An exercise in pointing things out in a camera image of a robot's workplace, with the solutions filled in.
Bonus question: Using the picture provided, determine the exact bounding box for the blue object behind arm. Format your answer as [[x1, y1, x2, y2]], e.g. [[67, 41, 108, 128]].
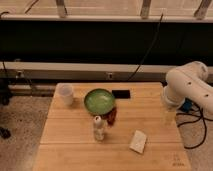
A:
[[180, 99, 192, 112]]

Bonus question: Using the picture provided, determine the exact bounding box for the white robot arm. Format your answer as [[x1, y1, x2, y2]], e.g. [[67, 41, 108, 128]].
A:
[[161, 61, 213, 124]]

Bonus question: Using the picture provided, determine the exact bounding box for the clear plastic bottle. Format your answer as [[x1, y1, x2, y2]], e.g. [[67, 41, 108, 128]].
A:
[[93, 116, 105, 141]]

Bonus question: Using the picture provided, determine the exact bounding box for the black rectangular phone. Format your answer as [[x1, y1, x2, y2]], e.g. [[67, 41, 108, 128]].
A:
[[112, 90, 130, 99]]

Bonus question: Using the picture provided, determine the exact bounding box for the dark red brown object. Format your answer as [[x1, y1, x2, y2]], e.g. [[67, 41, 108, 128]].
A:
[[102, 108, 117, 126]]

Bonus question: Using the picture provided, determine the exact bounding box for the green bowl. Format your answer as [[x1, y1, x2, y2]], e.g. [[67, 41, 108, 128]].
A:
[[84, 88, 115, 115]]

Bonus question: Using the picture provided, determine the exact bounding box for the translucent plastic cup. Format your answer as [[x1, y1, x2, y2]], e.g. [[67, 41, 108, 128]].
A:
[[58, 84, 74, 106]]

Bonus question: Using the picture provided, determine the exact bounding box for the black object left edge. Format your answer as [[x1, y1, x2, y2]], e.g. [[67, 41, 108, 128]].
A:
[[0, 79, 12, 139]]

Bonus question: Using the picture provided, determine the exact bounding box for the black cable on floor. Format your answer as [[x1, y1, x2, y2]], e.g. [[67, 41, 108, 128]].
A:
[[175, 101, 213, 150]]

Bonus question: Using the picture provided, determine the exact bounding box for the black hanging cable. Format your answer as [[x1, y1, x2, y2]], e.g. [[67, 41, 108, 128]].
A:
[[126, 13, 165, 82]]

